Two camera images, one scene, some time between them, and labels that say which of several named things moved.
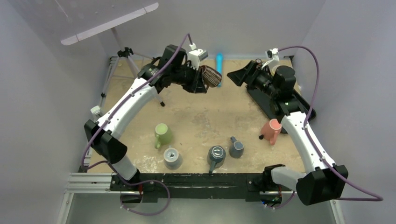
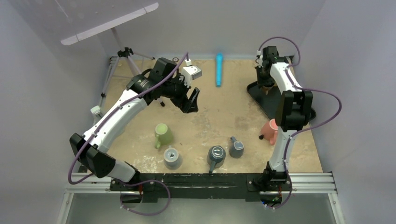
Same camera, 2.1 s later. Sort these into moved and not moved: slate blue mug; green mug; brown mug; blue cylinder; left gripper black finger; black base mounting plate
Moved: left gripper black finger; brown mug
Not moved: green mug; black base mounting plate; slate blue mug; blue cylinder
